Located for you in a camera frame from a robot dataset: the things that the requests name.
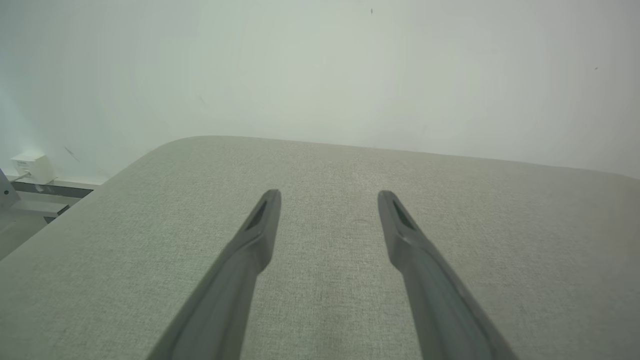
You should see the grey angled panel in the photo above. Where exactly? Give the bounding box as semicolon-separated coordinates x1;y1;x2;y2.
0;169;21;210

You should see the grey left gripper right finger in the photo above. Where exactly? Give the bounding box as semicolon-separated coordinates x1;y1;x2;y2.
377;190;518;360

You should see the white wall socket box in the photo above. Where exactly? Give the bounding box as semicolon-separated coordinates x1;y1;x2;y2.
11;152;56;186

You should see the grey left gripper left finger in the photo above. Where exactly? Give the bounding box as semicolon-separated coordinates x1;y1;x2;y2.
146;188;283;360

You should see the white wall skirting board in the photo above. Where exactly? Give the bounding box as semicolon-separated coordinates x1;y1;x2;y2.
7;175;108;223

